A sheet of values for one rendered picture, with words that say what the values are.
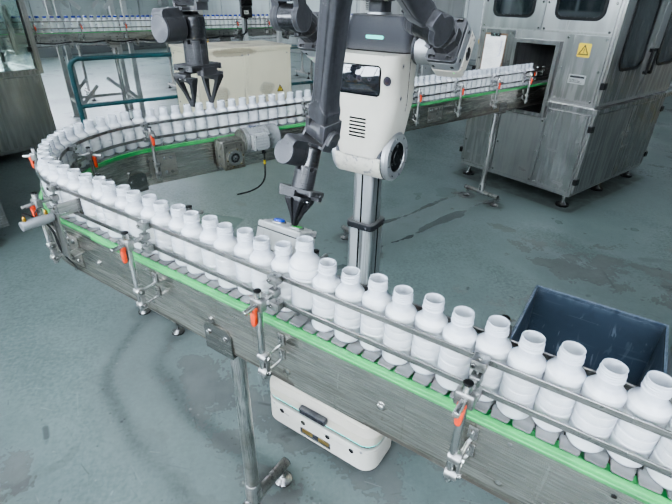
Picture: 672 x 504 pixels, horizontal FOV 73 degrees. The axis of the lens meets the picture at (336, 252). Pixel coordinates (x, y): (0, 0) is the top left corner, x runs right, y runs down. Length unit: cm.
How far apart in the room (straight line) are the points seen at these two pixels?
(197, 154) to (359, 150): 117
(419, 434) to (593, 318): 63
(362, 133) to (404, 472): 131
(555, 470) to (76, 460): 183
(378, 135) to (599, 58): 306
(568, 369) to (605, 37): 367
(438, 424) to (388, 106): 90
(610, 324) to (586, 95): 314
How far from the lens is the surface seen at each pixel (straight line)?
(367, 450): 185
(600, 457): 91
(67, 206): 159
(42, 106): 615
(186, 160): 244
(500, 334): 82
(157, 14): 119
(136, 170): 236
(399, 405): 97
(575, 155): 444
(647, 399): 83
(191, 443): 215
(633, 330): 141
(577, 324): 142
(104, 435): 230
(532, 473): 94
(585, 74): 436
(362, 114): 145
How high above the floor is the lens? 164
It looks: 29 degrees down
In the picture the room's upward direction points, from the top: 1 degrees clockwise
